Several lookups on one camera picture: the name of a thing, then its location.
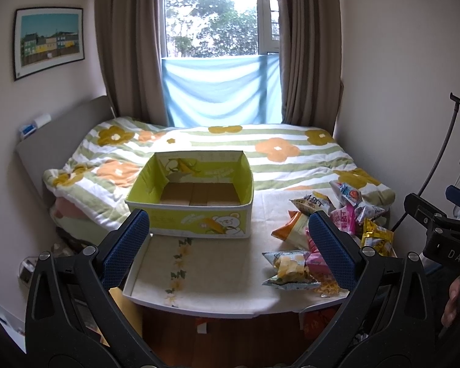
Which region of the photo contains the yellow snack bag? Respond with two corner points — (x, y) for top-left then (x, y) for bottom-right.
(361, 218), (394, 257)

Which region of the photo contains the round waffle cookie pack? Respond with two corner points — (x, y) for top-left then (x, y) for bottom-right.
(313, 278), (341, 297)

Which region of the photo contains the colourful cartoon snack bag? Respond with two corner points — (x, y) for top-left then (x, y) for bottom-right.
(329, 180), (362, 207)

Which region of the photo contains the potato chips bag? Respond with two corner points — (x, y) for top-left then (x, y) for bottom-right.
(262, 250), (321, 290)

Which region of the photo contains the white green chips bag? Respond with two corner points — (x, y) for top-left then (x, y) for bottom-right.
(290, 191), (335, 216)

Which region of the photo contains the orange snack bag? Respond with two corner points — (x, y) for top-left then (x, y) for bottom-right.
(271, 210), (310, 251)

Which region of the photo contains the person's right hand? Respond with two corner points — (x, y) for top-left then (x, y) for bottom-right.
(441, 277), (460, 328)

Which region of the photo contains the silver snack bag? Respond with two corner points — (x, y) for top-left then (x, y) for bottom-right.
(355, 201), (386, 225)

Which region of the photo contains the pink white snack bag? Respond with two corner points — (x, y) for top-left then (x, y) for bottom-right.
(330, 204), (356, 235)

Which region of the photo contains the black lamp stand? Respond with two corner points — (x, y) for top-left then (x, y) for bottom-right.
(402, 94), (460, 219)

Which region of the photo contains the floral striped quilt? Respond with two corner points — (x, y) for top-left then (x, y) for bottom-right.
(43, 117), (396, 230)

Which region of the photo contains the cream floral mattress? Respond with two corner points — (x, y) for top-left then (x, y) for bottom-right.
(123, 190), (348, 318)

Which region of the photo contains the grey headboard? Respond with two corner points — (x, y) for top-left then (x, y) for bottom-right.
(15, 96), (114, 209)

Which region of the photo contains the yellow-green cardboard box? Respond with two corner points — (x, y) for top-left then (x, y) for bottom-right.
(125, 150), (254, 239)

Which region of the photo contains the white lint roller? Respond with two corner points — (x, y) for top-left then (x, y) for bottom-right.
(19, 114), (51, 140)

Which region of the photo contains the right brown curtain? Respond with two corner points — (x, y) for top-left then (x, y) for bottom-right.
(278, 0), (342, 133)

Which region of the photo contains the brown curtain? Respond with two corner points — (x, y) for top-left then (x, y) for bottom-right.
(94, 0), (168, 125)
(278, 0), (342, 133)

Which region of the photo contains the light blue hanging cloth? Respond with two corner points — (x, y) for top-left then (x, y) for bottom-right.
(162, 54), (282, 128)

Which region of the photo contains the framed landscape picture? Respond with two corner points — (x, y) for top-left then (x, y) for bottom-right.
(13, 7), (84, 81)

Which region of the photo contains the window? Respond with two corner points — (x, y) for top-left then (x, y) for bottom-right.
(162, 0), (280, 58)

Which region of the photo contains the left brown curtain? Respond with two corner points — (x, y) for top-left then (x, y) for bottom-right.
(94, 0), (168, 125)

